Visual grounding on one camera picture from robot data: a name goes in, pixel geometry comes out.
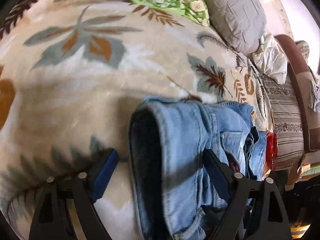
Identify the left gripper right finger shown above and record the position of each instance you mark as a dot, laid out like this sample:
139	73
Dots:
220	175

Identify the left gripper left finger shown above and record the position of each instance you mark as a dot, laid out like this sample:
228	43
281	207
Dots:
101	173

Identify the blue denim jeans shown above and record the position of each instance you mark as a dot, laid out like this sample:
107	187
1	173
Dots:
170	184

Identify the red bowl of sunflower seeds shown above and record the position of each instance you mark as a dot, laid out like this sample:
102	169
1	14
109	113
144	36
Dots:
271	149

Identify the striped brown bed cushion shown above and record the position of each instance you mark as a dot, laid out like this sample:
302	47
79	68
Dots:
287	122

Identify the grey cloth on headboard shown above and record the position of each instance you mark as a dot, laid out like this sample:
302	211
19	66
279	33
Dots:
314	97

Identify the beige leaf-print blanket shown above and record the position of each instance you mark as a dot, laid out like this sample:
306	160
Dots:
73	71

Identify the cream crumpled pillow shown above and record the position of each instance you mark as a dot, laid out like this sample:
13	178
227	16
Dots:
271	60

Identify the light teal small item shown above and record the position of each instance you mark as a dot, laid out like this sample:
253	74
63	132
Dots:
262	40

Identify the patterned cushion behind headboard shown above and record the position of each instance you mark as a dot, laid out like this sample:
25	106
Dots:
304	49

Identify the grey quilted pillow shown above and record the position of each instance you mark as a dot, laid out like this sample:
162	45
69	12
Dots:
239	22

